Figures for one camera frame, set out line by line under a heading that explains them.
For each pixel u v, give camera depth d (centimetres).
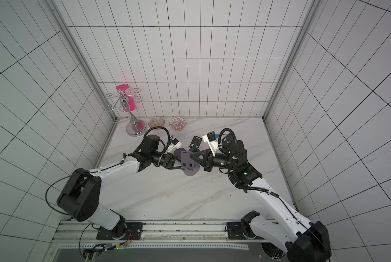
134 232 72
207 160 59
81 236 69
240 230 72
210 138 60
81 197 44
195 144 95
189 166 67
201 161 64
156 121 114
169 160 69
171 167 72
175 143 75
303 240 38
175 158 73
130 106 114
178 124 114
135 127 113
